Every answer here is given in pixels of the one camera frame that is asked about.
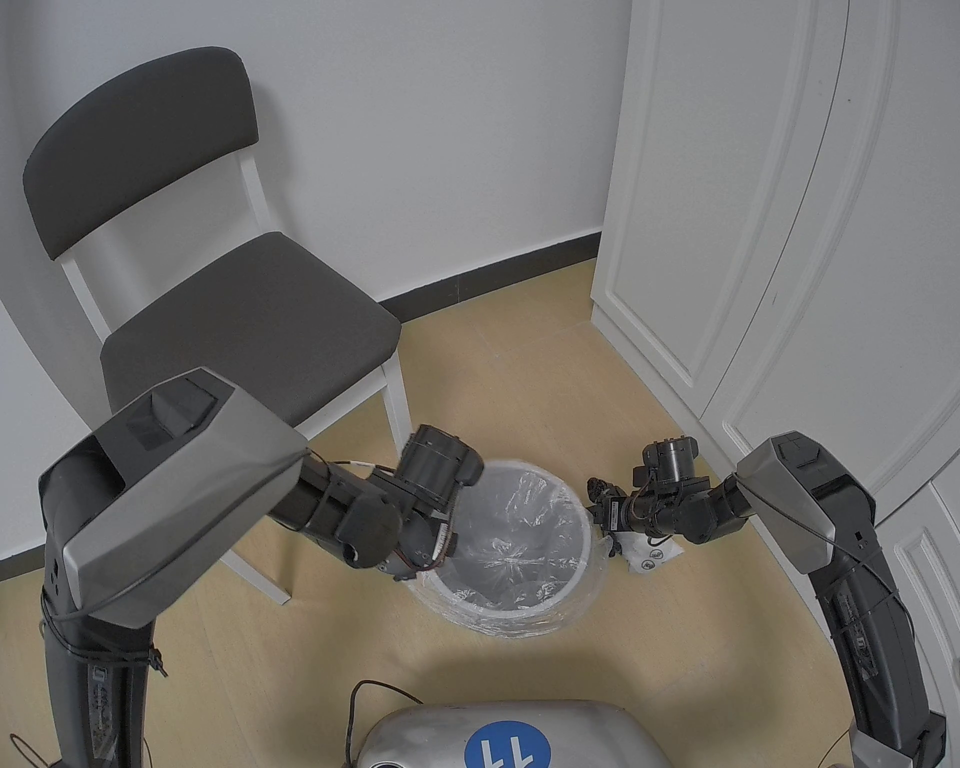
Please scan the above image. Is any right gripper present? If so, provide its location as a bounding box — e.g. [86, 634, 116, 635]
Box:
[596, 490, 654, 533]

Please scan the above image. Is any clear plastic bag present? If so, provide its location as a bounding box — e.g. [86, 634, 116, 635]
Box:
[408, 457, 609, 643]

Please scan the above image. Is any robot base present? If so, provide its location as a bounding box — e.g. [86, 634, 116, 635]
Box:
[360, 701, 676, 768]

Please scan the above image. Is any white trash bin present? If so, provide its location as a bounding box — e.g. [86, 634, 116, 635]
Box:
[420, 459, 594, 639]

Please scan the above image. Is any clear printed wrapper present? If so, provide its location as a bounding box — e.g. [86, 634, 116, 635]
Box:
[611, 528, 685, 579]

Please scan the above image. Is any white wardrobe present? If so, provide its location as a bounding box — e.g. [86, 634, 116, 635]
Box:
[588, 0, 960, 669]

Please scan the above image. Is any grey and white chair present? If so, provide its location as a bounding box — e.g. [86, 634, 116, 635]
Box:
[22, 46, 415, 606]

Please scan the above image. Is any black cable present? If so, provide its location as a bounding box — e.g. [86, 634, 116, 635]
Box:
[813, 731, 858, 768]
[343, 678, 429, 768]
[0, 738, 52, 768]

